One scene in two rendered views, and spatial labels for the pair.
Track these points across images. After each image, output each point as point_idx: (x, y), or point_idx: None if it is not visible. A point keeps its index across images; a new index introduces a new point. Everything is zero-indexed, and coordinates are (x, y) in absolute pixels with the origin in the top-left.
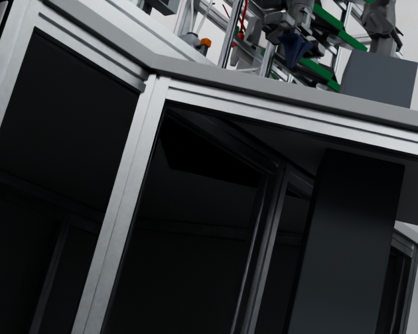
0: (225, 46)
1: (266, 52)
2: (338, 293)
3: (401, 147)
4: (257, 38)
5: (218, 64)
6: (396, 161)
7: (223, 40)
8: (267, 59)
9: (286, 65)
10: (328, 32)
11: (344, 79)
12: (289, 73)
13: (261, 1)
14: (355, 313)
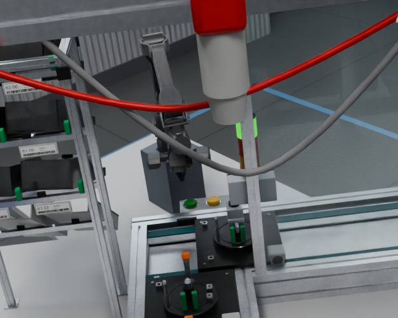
0: (98, 207)
1: (105, 185)
2: None
3: None
4: (78, 179)
5: (102, 229)
6: None
7: (96, 203)
8: (107, 190)
9: (183, 180)
10: (33, 132)
11: (192, 166)
12: (58, 192)
13: (190, 146)
14: None
